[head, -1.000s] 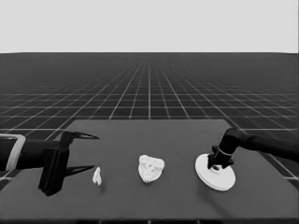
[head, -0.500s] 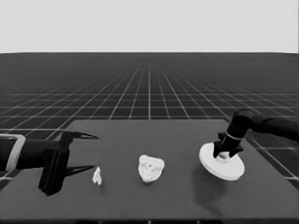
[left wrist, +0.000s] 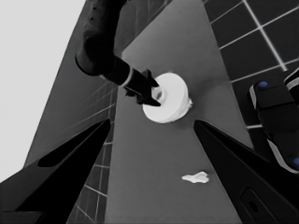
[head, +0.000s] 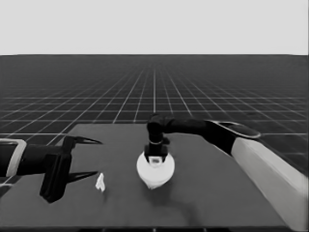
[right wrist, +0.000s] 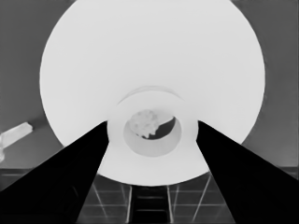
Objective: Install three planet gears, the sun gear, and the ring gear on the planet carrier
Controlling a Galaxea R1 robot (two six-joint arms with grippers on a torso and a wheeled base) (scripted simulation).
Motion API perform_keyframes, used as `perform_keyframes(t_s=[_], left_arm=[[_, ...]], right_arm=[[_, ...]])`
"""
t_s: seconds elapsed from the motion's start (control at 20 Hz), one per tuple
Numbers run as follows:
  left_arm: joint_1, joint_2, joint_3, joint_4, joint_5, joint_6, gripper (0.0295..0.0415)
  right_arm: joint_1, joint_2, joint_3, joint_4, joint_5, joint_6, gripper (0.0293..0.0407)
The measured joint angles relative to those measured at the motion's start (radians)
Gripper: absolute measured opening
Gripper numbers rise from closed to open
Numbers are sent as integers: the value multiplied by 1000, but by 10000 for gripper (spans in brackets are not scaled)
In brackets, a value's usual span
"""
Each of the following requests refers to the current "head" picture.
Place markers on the large thick white disc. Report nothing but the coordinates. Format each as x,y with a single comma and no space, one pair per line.
154,174

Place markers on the small white toothed gear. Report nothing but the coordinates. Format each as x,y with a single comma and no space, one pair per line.
150,187

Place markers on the small white T-shaped piece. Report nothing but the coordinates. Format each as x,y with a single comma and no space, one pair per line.
100,185

